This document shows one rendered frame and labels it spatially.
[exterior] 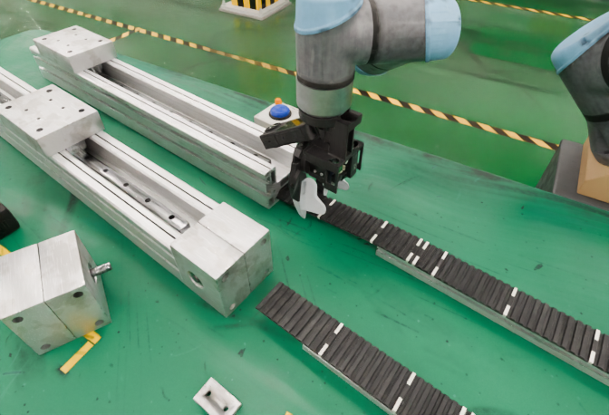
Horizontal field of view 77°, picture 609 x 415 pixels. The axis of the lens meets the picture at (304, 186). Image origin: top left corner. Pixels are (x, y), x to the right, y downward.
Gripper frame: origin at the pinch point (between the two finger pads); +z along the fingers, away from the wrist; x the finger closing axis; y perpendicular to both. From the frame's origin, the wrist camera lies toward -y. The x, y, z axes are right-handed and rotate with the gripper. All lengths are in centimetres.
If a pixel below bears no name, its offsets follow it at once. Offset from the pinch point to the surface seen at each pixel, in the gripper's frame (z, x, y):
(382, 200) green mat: 1.8, 9.4, 9.4
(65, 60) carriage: -10, -5, -64
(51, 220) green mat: 1.7, -29.5, -33.9
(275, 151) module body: -4.9, 2.3, -9.6
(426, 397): -1.6, -18.1, 29.5
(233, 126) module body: -6.0, 2.4, -20.2
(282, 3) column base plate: 75, 253, -220
